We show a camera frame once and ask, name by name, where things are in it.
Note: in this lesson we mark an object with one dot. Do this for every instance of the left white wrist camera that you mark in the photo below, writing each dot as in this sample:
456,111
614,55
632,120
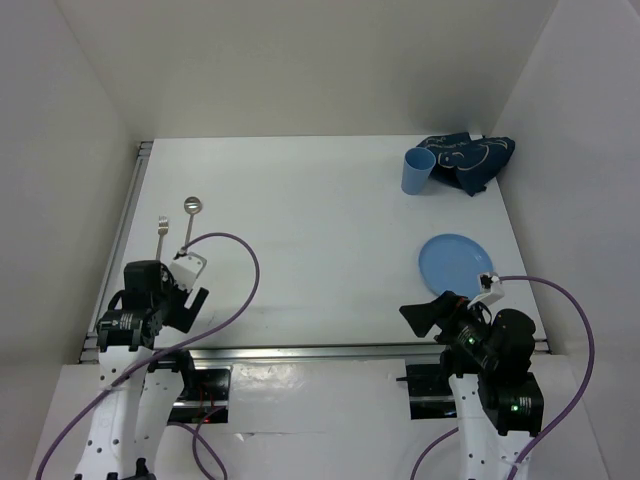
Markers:
186,268

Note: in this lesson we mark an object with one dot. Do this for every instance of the light blue plastic cup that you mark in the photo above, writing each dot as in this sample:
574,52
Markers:
417,167

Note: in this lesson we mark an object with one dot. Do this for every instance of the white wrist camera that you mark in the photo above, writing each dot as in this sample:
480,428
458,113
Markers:
186,268
491,290

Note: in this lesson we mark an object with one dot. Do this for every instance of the navy whale placemat cloth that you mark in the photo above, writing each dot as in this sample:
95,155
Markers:
467,164

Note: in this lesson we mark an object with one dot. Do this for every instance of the aluminium table frame rail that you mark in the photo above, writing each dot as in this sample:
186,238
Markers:
311,244

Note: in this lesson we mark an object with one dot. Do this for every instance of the silver metal spoon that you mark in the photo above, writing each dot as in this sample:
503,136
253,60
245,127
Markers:
192,206

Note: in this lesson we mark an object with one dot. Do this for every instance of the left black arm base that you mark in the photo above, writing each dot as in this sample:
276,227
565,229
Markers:
204,398

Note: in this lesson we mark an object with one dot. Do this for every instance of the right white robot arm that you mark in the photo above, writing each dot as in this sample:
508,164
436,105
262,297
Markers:
486,362

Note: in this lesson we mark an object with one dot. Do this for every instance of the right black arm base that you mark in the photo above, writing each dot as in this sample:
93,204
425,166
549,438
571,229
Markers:
430,396

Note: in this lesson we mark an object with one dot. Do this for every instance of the silver metal fork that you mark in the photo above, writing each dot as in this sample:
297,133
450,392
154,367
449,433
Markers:
162,230

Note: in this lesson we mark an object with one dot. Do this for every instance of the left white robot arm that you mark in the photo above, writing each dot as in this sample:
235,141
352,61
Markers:
139,389

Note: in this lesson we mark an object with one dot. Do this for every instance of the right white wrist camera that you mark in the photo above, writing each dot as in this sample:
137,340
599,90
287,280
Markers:
491,290

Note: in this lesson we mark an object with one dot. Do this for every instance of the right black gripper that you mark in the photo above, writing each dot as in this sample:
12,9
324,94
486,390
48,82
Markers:
421,316

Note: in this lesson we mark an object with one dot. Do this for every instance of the light blue plastic plate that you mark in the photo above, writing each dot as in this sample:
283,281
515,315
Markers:
452,262

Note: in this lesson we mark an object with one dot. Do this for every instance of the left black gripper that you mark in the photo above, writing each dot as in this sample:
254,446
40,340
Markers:
182,318

